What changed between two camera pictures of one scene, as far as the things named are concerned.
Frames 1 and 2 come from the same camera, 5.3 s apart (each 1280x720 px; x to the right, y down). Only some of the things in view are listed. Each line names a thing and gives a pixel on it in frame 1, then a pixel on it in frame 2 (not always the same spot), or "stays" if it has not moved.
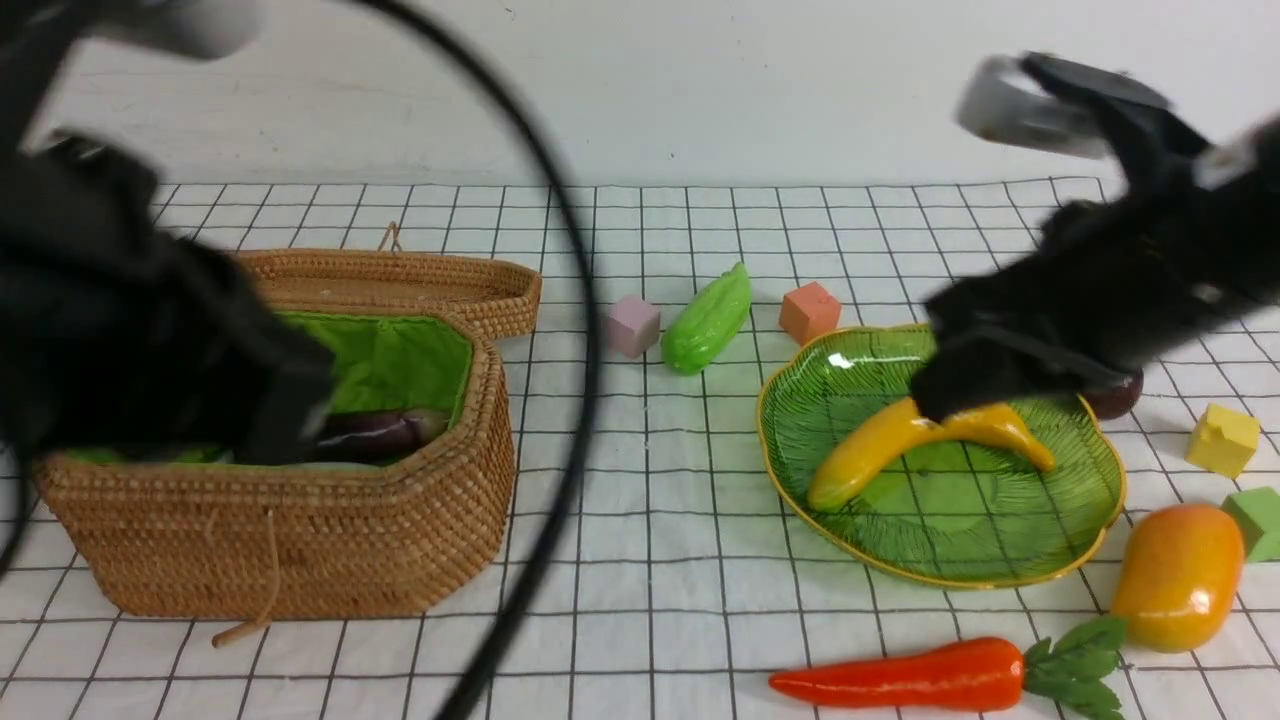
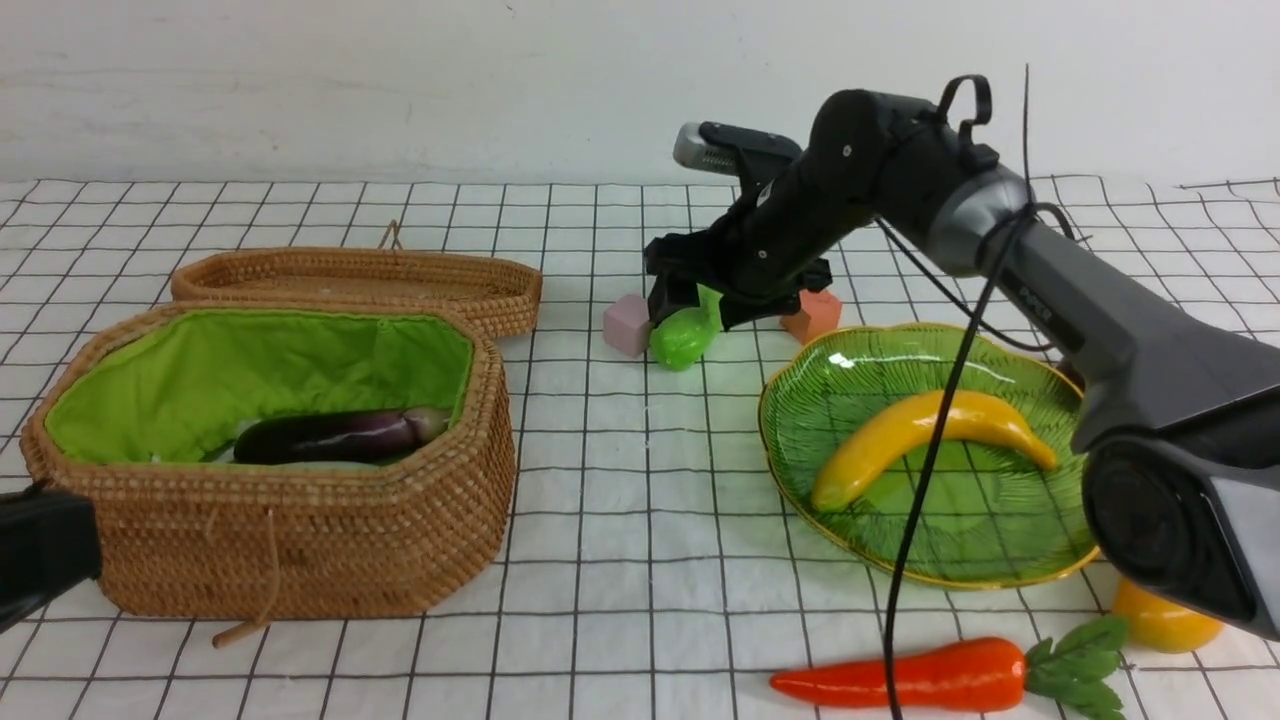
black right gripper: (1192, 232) → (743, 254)
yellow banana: (900, 427) stays
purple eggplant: (381, 437) stays
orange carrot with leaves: (983, 674) stays
